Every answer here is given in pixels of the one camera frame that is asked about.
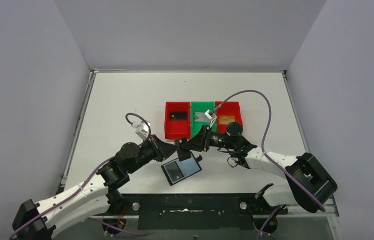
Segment black leather card holder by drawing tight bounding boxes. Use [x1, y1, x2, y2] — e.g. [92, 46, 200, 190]
[161, 154, 203, 186]

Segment red bin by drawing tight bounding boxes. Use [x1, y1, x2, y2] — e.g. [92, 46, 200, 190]
[164, 101, 191, 140]
[216, 101, 243, 133]

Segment green bin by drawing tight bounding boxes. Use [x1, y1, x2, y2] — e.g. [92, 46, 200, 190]
[190, 101, 215, 138]

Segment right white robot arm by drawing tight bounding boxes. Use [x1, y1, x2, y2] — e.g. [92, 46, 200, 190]
[179, 122, 338, 213]

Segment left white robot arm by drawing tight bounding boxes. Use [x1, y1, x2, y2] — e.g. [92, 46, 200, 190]
[9, 134, 179, 240]

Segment gold card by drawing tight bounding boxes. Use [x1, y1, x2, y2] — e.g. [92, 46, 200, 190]
[219, 115, 236, 125]

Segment dark card in left sleeve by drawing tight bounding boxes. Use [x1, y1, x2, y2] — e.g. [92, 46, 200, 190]
[165, 162, 184, 182]

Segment silver card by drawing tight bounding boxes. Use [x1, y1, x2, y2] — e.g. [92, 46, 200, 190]
[193, 112, 210, 123]

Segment aluminium frame rail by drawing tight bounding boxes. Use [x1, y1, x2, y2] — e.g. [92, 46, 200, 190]
[36, 192, 340, 240]

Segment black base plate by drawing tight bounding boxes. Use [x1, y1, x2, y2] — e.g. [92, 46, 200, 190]
[89, 183, 288, 233]

